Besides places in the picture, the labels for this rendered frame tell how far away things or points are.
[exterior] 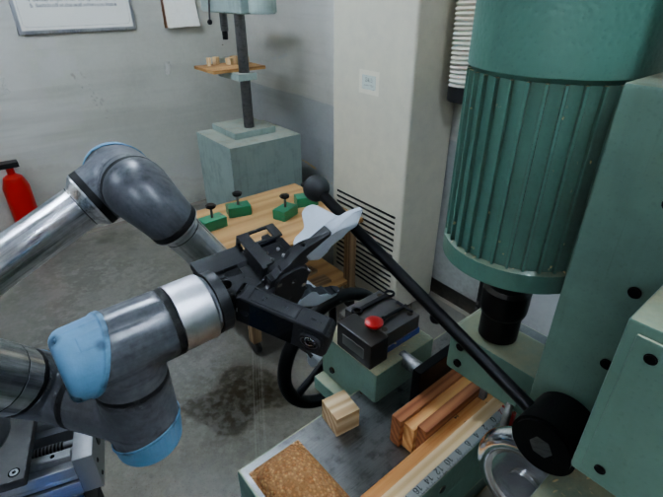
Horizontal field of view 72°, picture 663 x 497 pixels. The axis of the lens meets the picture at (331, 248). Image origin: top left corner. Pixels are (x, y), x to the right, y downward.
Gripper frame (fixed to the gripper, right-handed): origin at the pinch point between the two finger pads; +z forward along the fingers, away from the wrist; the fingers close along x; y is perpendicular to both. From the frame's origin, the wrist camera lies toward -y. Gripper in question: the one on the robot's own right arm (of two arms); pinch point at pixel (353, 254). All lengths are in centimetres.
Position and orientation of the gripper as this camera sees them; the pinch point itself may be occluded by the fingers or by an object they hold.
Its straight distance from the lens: 61.2
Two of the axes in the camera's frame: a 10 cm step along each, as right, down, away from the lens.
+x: -1.8, 7.1, 6.8
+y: -6.2, -6.2, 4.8
